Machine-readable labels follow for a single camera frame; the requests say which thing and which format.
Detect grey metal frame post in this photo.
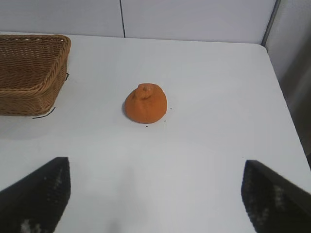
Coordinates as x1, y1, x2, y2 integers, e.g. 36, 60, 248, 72
261, 0, 284, 47

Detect brown woven wicker basket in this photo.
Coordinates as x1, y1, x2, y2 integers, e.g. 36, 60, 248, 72
0, 34, 72, 117

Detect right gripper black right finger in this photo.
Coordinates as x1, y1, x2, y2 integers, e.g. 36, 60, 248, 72
241, 159, 311, 233

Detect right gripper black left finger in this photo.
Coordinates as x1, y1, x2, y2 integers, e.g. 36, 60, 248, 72
0, 156, 71, 233

